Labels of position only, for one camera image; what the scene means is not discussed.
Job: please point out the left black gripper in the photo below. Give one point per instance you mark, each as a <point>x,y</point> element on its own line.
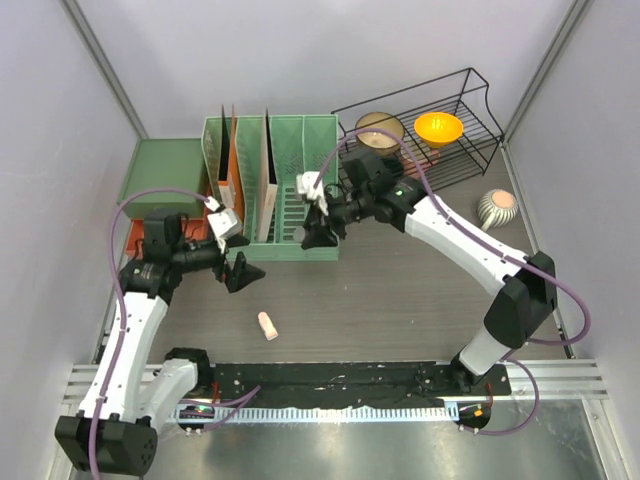
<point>240,275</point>

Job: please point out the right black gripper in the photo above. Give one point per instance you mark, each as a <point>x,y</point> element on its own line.
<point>319,233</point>

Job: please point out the orange folder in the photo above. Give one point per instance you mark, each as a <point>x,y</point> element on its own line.
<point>229,177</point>

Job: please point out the white folder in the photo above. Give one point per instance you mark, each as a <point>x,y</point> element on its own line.
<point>268,183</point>

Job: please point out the green file organizer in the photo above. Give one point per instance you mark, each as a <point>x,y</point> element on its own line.
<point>300,143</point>

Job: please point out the drawer box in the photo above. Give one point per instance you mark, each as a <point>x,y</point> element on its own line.
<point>166,163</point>

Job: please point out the blue grey bottle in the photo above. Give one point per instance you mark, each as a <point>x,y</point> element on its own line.
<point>299,234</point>

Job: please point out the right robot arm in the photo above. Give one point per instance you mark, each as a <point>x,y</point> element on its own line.
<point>523,292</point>

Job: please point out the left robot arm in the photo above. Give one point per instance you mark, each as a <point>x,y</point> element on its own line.
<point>117,425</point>

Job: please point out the pink eraser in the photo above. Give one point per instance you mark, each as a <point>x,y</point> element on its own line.
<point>268,328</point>

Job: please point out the brown glass bowl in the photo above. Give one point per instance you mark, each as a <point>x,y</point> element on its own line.
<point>382,133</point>

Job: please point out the pink mug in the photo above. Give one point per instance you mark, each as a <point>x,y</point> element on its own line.
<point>426,157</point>

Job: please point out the orange bowl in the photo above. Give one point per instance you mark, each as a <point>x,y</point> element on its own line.
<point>438,129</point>

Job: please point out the striped ceramic mug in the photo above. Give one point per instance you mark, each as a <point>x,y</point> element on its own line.
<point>496,208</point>

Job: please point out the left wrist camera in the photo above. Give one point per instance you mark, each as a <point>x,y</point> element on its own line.
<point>223,221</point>

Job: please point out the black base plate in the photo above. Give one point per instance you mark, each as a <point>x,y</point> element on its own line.
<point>342,385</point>

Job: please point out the black wire rack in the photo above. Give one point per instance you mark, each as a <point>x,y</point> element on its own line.
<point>463,93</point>

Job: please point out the white cable tray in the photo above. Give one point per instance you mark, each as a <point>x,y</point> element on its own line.
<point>449,412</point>

